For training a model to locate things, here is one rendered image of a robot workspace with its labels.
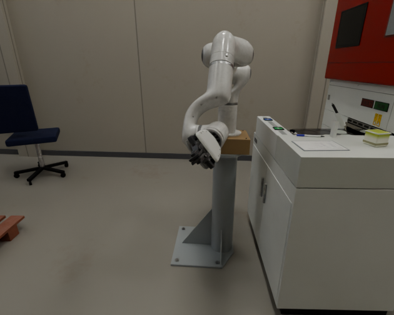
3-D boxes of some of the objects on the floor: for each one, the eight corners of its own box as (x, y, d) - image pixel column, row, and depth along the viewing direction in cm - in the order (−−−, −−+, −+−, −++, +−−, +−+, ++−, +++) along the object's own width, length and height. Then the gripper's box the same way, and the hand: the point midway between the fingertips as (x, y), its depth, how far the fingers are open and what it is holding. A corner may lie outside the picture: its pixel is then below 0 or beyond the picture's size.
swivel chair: (32, 165, 344) (11, 81, 304) (78, 164, 347) (63, 81, 308) (0, 187, 283) (-32, 85, 243) (56, 186, 286) (33, 85, 246)
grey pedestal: (170, 265, 173) (165, 157, 144) (179, 227, 214) (176, 136, 185) (243, 270, 169) (253, 159, 140) (238, 230, 210) (245, 137, 181)
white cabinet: (314, 219, 226) (332, 132, 197) (389, 321, 136) (441, 190, 107) (244, 218, 227) (251, 132, 198) (272, 319, 137) (292, 188, 108)
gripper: (204, 115, 75) (187, 126, 58) (233, 154, 77) (225, 175, 60) (186, 129, 78) (165, 144, 61) (214, 166, 80) (201, 190, 63)
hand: (197, 157), depth 62 cm, fingers closed
